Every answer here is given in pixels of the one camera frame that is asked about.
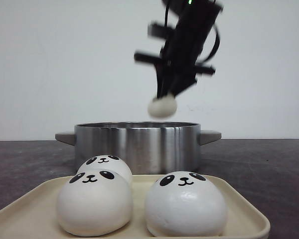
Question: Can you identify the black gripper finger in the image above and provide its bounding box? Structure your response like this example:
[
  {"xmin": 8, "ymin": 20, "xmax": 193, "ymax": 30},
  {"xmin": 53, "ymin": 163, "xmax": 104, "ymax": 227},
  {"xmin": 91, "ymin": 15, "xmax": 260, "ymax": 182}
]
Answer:
[
  {"xmin": 168, "ymin": 73, "xmax": 186, "ymax": 98},
  {"xmin": 154, "ymin": 64, "xmax": 168, "ymax": 99}
]

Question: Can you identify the beige plastic tray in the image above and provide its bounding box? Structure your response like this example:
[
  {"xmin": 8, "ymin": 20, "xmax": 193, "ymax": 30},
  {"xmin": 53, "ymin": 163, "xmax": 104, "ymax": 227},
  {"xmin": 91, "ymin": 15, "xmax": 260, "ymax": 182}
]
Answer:
[{"xmin": 0, "ymin": 175, "xmax": 271, "ymax": 239}]

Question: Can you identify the stainless steel pot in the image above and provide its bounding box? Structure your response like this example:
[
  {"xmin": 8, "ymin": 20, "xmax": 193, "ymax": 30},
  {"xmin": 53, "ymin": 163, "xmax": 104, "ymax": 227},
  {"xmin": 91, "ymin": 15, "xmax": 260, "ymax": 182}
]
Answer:
[{"xmin": 55, "ymin": 121, "xmax": 222, "ymax": 174}]

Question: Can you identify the white panda bun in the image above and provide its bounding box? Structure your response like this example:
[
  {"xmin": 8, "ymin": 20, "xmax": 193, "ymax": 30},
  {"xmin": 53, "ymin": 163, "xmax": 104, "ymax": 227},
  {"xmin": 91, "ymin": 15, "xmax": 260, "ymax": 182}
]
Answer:
[{"xmin": 148, "ymin": 95, "xmax": 177, "ymax": 118}]

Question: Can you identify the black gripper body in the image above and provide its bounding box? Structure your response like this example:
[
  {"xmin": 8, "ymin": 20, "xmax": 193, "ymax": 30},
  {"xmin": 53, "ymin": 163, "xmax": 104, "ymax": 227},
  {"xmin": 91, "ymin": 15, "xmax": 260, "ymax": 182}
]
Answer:
[{"xmin": 134, "ymin": 14, "xmax": 216, "ymax": 94}]

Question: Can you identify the black cable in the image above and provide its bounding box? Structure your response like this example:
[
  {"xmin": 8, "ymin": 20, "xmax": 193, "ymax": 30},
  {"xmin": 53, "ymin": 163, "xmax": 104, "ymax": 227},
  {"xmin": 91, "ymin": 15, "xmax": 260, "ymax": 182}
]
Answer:
[{"xmin": 199, "ymin": 22, "xmax": 221, "ymax": 63}]

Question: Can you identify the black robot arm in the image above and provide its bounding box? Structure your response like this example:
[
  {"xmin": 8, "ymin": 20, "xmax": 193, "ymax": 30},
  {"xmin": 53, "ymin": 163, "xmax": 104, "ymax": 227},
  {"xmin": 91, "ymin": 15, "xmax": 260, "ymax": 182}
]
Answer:
[{"xmin": 134, "ymin": 0, "xmax": 223, "ymax": 99}]

